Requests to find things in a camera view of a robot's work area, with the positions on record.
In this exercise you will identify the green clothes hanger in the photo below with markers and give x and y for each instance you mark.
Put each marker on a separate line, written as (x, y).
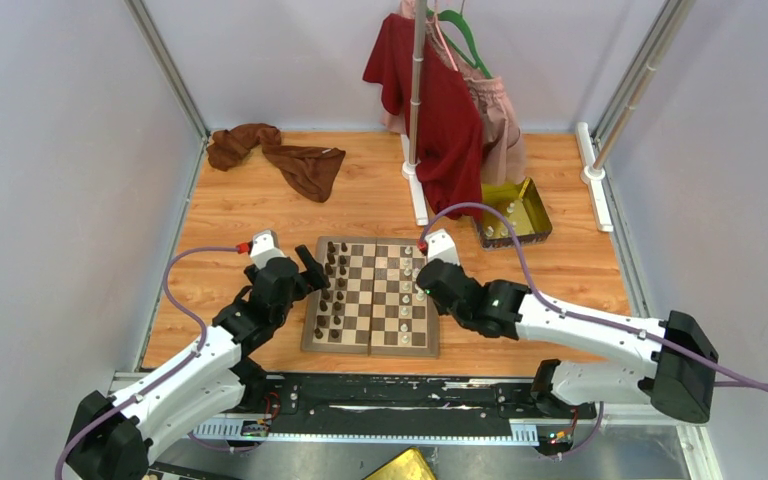
(460, 33)

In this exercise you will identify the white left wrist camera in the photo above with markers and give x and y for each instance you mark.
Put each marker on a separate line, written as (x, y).
(264, 247)

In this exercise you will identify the red hanging shirt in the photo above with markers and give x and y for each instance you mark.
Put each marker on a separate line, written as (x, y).
(450, 131)

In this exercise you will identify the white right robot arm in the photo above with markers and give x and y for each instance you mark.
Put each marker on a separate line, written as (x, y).
(665, 363)

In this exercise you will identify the white chess pieces in tray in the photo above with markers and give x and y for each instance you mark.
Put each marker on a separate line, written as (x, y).
(495, 228)

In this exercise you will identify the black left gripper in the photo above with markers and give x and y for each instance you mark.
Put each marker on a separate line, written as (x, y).
(312, 276)

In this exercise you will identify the white clothes rack stand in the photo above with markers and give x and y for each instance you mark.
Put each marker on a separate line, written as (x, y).
(410, 140)

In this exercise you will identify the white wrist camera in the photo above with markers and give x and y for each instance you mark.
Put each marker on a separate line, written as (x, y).
(441, 246)
(264, 247)

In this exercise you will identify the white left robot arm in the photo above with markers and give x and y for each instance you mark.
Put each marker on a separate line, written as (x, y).
(119, 436)

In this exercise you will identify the wooden chess board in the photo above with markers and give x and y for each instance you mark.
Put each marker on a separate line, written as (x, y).
(370, 320)

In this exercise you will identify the yellow transparent tray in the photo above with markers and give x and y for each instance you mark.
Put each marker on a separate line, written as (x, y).
(533, 222)

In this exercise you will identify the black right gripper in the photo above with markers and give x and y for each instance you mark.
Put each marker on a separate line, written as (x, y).
(461, 269)

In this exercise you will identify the white corner rack foot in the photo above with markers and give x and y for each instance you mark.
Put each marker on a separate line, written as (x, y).
(593, 178)

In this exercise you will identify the dark chess piece rook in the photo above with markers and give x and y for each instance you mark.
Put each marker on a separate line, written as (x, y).
(331, 250)

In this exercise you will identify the brown crumpled cloth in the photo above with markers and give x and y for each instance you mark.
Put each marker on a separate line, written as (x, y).
(309, 170)

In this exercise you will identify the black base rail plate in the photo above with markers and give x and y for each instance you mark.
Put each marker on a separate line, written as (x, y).
(418, 410)

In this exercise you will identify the pink hanging garment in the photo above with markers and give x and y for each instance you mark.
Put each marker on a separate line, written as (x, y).
(503, 148)

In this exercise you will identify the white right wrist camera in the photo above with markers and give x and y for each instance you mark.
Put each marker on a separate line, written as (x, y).
(441, 246)

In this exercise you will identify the yellow object at bottom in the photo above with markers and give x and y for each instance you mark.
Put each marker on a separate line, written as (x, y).
(408, 465)

